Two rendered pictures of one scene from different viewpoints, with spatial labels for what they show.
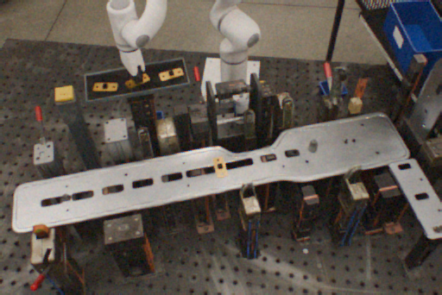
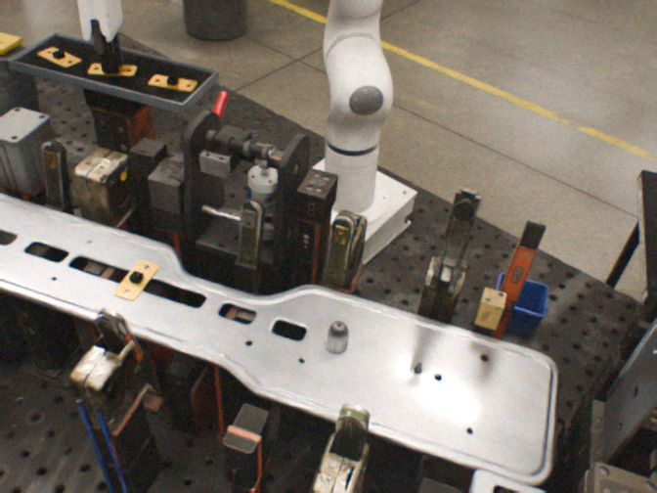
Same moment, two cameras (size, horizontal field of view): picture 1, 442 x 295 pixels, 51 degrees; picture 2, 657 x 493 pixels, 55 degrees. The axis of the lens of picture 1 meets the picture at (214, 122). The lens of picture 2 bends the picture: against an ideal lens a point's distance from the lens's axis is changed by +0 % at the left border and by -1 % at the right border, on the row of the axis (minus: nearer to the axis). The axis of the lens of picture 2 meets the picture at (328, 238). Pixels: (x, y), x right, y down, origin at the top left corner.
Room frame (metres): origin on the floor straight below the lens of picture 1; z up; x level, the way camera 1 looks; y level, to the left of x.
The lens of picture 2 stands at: (0.41, -0.58, 1.75)
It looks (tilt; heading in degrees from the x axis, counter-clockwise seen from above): 43 degrees down; 26
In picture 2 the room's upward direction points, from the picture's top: 5 degrees clockwise
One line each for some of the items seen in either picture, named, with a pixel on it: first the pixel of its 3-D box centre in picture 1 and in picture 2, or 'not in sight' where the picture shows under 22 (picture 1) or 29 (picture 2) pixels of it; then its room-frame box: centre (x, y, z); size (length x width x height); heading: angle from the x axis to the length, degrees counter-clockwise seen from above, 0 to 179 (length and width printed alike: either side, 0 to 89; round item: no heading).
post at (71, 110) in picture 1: (80, 133); (29, 142); (1.13, 0.53, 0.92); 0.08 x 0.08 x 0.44; 10
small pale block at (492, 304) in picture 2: (346, 131); (467, 369); (1.11, -0.53, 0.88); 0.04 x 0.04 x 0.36; 10
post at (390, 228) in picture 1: (399, 202); not in sight; (0.81, -0.66, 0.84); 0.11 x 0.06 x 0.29; 10
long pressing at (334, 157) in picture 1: (215, 171); (123, 282); (0.88, 0.00, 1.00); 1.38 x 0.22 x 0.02; 100
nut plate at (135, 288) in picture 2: (219, 166); (136, 278); (0.89, -0.01, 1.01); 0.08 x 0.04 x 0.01; 11
